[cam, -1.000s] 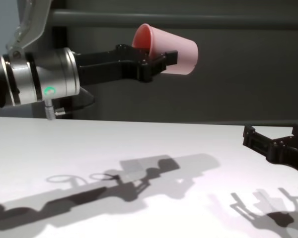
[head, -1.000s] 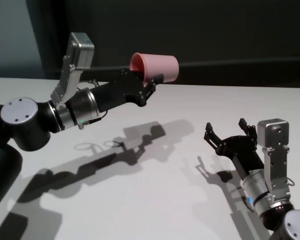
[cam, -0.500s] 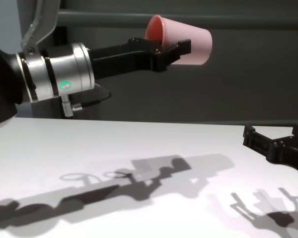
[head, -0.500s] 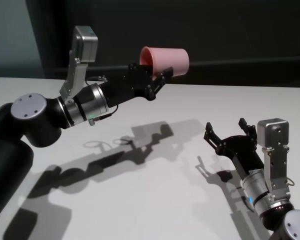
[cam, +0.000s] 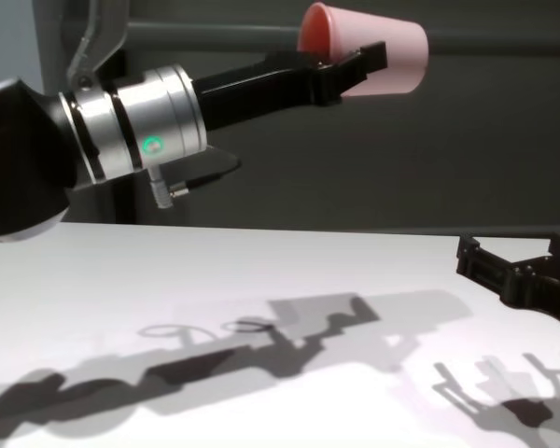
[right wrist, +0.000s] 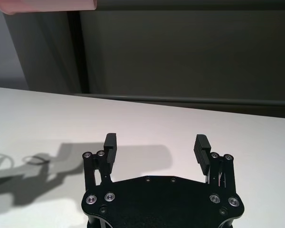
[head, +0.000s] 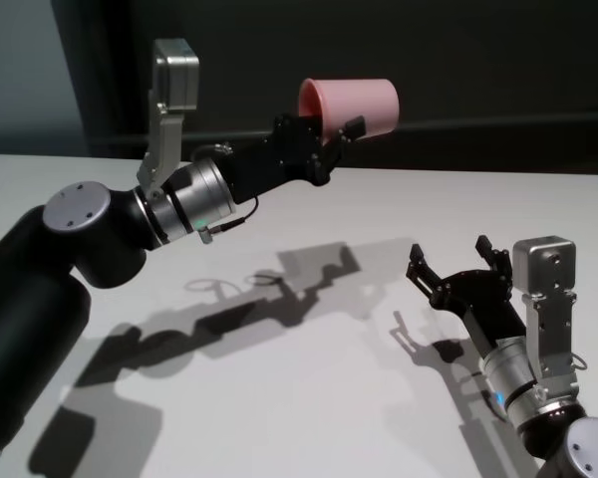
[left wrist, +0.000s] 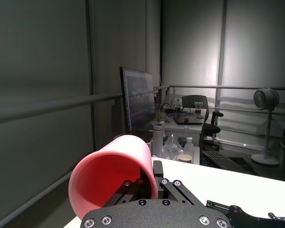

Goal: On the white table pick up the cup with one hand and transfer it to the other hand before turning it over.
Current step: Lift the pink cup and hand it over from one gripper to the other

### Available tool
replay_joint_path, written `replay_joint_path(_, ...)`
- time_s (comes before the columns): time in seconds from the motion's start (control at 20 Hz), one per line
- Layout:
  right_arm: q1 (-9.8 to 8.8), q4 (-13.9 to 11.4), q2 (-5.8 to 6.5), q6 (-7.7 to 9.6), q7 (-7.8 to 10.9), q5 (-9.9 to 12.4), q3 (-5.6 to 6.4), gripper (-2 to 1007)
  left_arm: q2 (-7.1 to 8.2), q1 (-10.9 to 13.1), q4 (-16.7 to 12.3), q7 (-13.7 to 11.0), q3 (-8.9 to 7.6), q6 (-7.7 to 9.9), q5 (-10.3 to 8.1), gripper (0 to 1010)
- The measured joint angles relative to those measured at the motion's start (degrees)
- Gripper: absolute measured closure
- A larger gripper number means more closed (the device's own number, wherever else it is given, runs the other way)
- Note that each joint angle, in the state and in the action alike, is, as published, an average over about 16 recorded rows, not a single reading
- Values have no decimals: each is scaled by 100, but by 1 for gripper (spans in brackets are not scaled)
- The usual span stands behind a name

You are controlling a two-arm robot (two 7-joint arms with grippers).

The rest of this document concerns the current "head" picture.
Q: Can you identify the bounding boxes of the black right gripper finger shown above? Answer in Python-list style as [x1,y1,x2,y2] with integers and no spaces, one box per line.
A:
[475,235,514,290]
[406,243,452,305]

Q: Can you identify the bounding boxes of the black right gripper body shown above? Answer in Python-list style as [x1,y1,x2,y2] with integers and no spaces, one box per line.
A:
[431,268,527,353]

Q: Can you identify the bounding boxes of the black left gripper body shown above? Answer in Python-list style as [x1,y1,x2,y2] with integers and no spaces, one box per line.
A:
[223,114,330,205]

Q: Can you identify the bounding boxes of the pink plastic cup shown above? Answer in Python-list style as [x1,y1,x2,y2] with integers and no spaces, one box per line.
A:
[297,77,401,143]

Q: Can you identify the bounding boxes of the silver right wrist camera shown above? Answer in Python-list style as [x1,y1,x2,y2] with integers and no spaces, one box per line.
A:
[511,237,578,394]

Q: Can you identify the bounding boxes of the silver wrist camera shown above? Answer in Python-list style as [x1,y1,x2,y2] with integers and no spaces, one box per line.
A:
[137,38,200,200]
[511,237,578,394]

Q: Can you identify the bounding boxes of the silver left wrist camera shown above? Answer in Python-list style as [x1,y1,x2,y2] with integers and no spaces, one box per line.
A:
[137,38,200,200]

